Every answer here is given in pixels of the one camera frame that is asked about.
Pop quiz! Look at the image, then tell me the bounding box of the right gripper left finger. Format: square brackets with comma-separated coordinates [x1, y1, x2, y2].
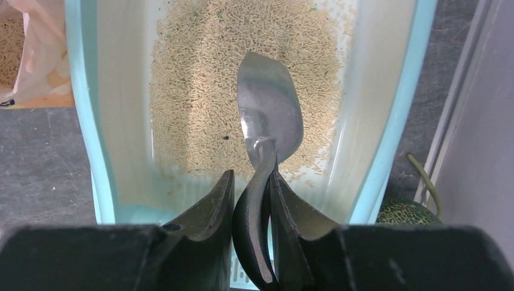
[1, 170, 235, 290]

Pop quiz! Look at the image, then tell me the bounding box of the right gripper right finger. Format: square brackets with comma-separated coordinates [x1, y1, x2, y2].
[269, 172, 513, 290]

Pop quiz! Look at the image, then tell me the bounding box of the metal litter scoop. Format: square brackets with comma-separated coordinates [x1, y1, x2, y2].
[232, 51, 304, 290]

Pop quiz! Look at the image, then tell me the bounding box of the teal litter box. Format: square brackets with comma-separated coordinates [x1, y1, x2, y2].
[64, 0, 438, 291]

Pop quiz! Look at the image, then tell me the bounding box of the pink cat litter bag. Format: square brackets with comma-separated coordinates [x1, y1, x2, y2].
[1, 1, 75, 109]

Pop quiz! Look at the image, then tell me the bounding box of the green textured ball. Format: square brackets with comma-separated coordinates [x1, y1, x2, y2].
[375, 153, 443, 226]

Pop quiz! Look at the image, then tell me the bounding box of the aluminium frame rail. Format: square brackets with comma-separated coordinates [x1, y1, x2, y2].
[412, 1, 502, 204]

